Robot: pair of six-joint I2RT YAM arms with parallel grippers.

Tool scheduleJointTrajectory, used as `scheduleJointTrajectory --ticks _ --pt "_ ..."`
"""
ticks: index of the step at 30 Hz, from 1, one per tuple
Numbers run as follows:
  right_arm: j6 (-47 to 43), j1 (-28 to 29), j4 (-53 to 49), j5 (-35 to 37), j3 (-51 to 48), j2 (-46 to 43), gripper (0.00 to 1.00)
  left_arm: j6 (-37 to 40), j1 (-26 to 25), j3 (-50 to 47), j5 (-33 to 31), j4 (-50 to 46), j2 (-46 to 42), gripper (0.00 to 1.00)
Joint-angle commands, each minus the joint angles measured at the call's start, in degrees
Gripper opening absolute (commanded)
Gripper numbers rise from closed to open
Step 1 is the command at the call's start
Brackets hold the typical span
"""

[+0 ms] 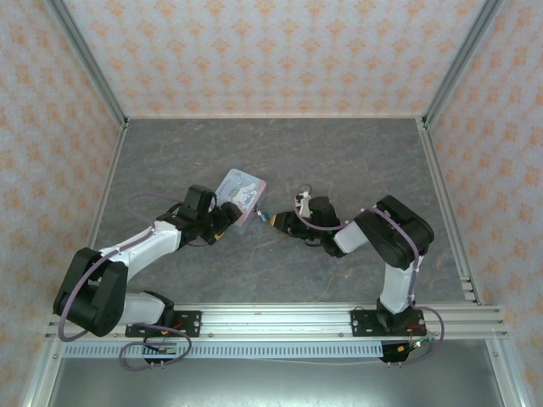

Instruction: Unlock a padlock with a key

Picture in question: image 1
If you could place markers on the left controller circuit board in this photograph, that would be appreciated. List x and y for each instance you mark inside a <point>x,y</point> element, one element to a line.
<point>163,350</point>

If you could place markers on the pastel cartoon pouch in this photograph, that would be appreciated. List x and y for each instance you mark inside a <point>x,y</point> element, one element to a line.
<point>239,193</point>

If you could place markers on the aluminium frame corner post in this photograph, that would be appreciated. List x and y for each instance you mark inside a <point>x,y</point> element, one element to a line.
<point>91,63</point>
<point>460,63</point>

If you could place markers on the grey metal lower panel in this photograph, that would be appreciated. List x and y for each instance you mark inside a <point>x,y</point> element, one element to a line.
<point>271,383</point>

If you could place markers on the right controller circuit board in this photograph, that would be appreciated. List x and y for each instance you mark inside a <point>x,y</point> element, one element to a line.
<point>413,345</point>

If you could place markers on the controller circuit board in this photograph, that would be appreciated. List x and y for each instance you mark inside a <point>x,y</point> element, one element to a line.
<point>163,350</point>
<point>413,345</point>

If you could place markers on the aluminium side table rail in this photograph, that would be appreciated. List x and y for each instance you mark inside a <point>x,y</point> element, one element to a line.
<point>447,203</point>
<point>108,191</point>

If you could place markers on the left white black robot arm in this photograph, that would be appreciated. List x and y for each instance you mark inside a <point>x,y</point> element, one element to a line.
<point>144,246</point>

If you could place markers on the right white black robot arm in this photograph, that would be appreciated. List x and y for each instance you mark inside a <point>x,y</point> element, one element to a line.
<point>399,237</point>

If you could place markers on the aluminium front mounting rail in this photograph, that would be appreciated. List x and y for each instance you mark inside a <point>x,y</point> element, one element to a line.
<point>275,320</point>

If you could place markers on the small blue padlock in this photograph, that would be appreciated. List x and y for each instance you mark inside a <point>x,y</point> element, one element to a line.
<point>262,216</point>

